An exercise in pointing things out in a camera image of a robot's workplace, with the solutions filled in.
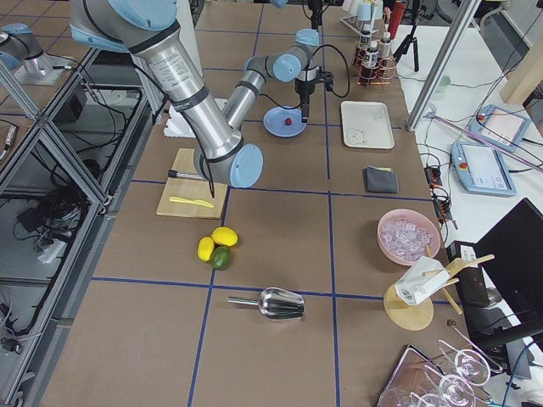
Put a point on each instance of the black tripod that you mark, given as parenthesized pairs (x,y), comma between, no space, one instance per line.
(410,40)

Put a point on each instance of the yellow lemon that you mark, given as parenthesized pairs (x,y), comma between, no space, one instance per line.
(205,248)
(224,236)

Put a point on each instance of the white wire cup rack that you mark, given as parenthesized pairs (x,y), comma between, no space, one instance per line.
(362,13)

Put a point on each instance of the wooden cup stand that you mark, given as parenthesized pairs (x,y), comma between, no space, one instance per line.
(408,302)

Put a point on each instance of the yellow plastic knife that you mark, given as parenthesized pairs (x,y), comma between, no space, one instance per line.
(198,202)

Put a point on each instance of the copper wire bottle rack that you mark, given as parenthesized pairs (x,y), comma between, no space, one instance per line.
(382,74)

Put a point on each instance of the grey folded cloth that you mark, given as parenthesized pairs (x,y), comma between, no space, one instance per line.
(380,180)

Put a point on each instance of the pink bowl of ice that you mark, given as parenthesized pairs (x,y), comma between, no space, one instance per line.
(404,236)

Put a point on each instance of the metal ice scoop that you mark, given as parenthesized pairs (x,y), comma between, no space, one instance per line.
(275,304)

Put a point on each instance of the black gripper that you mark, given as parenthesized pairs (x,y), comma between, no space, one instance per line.
(304,90)

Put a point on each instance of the teach pendant tablet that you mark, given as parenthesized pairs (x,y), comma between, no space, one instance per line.
(481,170)
(500,127)

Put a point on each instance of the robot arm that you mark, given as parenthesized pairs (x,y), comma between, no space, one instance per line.
(150,31)

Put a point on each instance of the steel knife sharpener rod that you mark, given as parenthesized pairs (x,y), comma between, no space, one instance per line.
(183,175)

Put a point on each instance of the black monitor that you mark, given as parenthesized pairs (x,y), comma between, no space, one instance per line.
(516,272)

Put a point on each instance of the tea bottle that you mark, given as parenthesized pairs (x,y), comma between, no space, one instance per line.
(371,55)
(364,39)
(384,45)

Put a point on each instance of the green lime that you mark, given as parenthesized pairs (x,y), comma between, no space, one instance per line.
(221,257)

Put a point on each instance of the red cylinder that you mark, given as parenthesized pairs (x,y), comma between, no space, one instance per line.
(397,12)

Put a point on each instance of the blue plate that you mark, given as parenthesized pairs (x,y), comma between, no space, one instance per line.
(284,123)

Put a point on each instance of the cream bear tray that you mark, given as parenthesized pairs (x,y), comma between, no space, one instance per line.
(366,125)

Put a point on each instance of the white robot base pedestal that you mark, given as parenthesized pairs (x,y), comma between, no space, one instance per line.
(176,125)

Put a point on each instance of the wine glass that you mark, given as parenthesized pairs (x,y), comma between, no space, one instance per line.
(469,364)

